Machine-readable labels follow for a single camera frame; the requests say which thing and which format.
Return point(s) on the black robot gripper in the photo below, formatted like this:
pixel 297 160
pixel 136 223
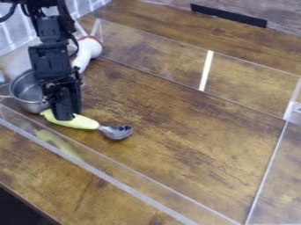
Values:
pixel 51 67

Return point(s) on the small steel pot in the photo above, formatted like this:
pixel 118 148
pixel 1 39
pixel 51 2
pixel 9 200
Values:
pixel 31 93

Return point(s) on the white mushroom toy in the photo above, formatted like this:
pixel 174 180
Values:
pixel 88 50

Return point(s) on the green handled metal spoon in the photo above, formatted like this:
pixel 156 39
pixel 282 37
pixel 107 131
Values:
pixel 81 122

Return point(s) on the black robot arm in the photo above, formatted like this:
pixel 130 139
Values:
pixel 51 19

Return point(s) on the black strip on table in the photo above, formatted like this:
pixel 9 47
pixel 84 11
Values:
pixel 229 15

